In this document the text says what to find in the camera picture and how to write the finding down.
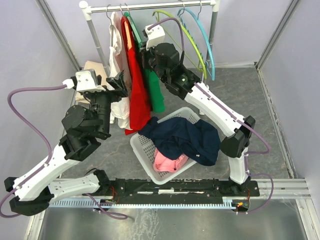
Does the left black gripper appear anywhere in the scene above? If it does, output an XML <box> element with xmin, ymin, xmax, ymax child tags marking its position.
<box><xmin>87</xmin><ymin>71</ymin><xmax>130</xmax><ymax>137</ymax></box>

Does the green t shirt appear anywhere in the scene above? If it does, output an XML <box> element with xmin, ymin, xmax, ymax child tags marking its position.
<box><xmin>123</xmin><ymin>11</ymin><xmax>166</xmax><ymax>113</ymax></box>

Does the mint green hanger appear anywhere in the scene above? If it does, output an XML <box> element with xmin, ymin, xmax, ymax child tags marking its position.
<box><xmin>124</xmin><ymin>4</ymin><xmax>143</xmax><ymax>48</ymax></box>

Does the yellow green hanger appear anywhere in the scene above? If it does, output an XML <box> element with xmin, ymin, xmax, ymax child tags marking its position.
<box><xmin>152</xmin><ymin>10</ymin><xmax>207</xmax><ymax>79</ymax></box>

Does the teal blue hanger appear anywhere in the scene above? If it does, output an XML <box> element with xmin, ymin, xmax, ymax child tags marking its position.
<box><xmin>177</xmin><ymin>7</ymin><xmax>216</xmax><ymax>81</ymax></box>

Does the navy blue t shirt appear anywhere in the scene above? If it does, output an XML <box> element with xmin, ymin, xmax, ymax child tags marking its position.
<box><xmin>138</xmin><ymin>116</ymin><xmax>221</xmax><ymax>167</ymax></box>

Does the pink t shirt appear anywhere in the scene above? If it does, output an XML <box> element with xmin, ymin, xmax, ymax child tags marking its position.
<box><xmin>153</xmin><ymin>148</ymin><xmax>189</xmax><ymax>173</ymax></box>

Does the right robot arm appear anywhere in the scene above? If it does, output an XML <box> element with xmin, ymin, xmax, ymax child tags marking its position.
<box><xmin>138</xmin><ymin>42</ymin><xmax>256</xmax><ymax>196</ymax></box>

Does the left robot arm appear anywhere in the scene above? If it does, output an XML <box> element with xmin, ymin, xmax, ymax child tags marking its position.
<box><xmin>4</xmin><ymin>69</ymin><xmax>128</xmax><ymax>218</ymax></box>

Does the white t shirt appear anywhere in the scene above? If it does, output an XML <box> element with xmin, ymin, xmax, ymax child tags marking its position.
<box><xmin>109</xmin><ymin>12</ymin><xmax>132</xmax><ymax>130</ymax></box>

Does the orange hanger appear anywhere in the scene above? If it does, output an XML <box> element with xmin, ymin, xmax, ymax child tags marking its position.
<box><xmin>121</xmin><ymin>12</ymin><xmax>135</xmax><ymax>51</ymax></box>

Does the red t shirt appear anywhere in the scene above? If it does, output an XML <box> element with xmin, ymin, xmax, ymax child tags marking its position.
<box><xmin>120</xmin><ymin>14</ymin><xmax>152</xmax><ymax>136</ymax></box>

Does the grey hanger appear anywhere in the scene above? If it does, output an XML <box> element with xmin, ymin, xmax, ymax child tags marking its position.
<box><xmin>106</xmin><ymin>4</ymin><xmax>118</xmax><ymax>50</ymax></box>

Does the folded beige cloth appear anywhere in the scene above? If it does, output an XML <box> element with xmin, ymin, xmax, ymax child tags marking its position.
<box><xmin>75</xmin><ymin>61</ymin><xmax>107</xmax><ymax>103</ymax></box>

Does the silver clothes rack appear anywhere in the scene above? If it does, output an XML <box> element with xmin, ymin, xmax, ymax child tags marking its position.
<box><xmin>79</xmin><ymin>0</ymin><xmax>221</xmax><ymax>75</ymax></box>

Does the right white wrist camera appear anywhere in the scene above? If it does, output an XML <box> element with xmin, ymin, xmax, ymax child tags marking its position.
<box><xmin>144</xmin><ymin>25</ymin><xmax>166</xmax><ymax>51</ymax></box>

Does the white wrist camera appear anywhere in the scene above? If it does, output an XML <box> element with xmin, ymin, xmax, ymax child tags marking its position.
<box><xmin>144</xmin><ymin>25</ymin><xmax>166</xmax><ymax>51</ymax></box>
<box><xmin>62</xmin><ymin>68</ymin><xmax>106</xmax><ymax>93</ymax></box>

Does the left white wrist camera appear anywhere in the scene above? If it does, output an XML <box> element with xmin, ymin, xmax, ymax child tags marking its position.
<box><xmin>62</xmin><ymin>68</ymin><xmax>106</xmax><ymax>93</ymax></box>

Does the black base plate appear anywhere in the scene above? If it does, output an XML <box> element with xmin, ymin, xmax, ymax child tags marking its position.
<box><xmin>92</xmin><ymin>178</ymin><xmax>260</xmax><ymax>204</ymax></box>

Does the light blue cable duct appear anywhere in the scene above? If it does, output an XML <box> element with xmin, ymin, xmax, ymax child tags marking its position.
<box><xmin>50</xmin><ymin>197</ymin><xmax>251</xmax><ymax>210</ymax></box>

